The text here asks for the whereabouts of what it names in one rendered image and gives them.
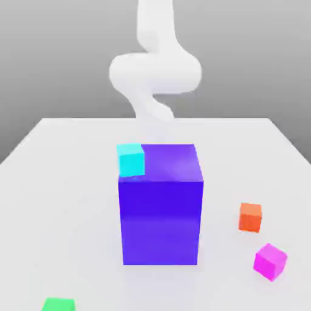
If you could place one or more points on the small magenta cube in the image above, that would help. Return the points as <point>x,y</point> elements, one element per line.
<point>268,263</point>

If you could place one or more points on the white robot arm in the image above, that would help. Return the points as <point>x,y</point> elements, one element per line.
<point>155,73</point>

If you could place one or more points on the small green cube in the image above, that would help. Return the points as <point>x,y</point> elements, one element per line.
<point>58,305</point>

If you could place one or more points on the small orange cube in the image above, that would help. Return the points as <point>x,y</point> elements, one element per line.
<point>250,220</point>

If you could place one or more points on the small cyan cube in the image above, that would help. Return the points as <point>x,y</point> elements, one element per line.
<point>131,161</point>

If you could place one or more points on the large purple box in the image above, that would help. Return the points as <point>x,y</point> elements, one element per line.
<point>160,218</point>

